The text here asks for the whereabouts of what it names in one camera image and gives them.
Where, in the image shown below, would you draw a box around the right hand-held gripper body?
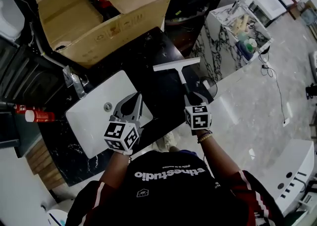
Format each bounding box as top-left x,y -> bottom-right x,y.
184,105 -> 213,136

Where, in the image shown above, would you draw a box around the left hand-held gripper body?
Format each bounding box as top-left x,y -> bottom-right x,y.
103,114 -> 145,156

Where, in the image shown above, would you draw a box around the white squeegee with dark handle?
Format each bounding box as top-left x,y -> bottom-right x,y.
152,56 -> 201,96

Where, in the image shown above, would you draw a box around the person's left forearm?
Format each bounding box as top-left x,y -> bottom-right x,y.
98,149 -> 132,189

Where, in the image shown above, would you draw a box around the person's right forearm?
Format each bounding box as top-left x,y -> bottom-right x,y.
196,130 -> 243,179

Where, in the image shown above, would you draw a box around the white rectangular sink basin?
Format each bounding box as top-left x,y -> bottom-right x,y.
64,69 -> 154,160

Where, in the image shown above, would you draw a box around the person's right shoe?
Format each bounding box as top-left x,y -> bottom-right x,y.
159,131 -> 177,152

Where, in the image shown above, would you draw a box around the white marble cabinet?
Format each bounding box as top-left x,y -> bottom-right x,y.
191,0 -> 274,82

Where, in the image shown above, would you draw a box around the black marble table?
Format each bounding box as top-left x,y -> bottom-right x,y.
37,26 -> 215,187

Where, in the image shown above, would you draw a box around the teal round container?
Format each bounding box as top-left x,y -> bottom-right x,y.
242,37 -> 259,55

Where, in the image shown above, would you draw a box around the red spray can white cap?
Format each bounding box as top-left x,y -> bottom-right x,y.
24,110 -> 56,123

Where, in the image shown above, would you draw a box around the person's black and red shirt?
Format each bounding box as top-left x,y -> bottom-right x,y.
65,149 -> 286,226

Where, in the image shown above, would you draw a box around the wooden pallet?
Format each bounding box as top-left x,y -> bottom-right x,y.
25,137 -> 66,191

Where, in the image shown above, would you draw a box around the beige rolls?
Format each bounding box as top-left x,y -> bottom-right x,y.
231,13 -> 251,35

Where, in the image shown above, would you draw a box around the dark metal appliance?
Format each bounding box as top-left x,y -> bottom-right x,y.
0,43 -> 68,102

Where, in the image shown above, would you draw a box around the open cardboard box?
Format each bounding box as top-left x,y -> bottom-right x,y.
34,0 -> 180,70

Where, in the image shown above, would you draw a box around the small chrome faucet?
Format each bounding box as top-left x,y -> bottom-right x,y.
231,0 -> 243,14

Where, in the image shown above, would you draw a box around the white cylindrical bin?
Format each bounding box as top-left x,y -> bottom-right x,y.
40,202 -> 75,226

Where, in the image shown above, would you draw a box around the white glossy cabinet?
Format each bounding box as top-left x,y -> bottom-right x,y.
268,138 -> 316,218

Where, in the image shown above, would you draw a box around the white appliance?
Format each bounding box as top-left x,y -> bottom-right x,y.
0,0 -> 26,42

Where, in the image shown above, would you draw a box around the beaded bracelet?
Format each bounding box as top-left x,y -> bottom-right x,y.
197,130 -> 214,144

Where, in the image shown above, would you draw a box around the black floor cable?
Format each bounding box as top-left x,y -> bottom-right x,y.
258,46 -> 291,123

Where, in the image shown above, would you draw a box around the grey drain hose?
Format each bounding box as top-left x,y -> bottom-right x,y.
30,21 -> 67,69

